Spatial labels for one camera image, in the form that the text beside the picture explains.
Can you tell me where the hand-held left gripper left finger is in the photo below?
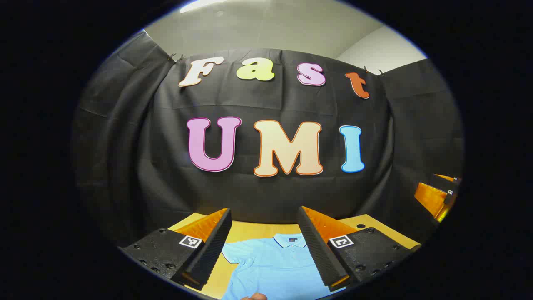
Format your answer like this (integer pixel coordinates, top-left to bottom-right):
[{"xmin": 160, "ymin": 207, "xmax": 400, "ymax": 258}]
[{"xmin": 119, "ymin": 207, "xmax": 232, "ymax": 291}]

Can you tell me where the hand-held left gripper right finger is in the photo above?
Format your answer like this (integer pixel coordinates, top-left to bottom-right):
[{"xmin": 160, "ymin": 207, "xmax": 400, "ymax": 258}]
[{"xmin": 296, "ymin": 205, "xmax": 422, "ymax": 292}]

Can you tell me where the light blue T-shirt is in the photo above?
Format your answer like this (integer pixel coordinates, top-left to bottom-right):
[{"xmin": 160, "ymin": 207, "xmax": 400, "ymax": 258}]
[{"xmin": 221, "ymin": 233, "xmax": 346, "ymax": 300}]

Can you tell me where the black backdrop cloth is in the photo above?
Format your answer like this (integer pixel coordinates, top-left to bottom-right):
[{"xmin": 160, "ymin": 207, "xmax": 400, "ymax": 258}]
[{"xmin": 71, "ymin": 30, "xmax": 465, "ymax": 246}]

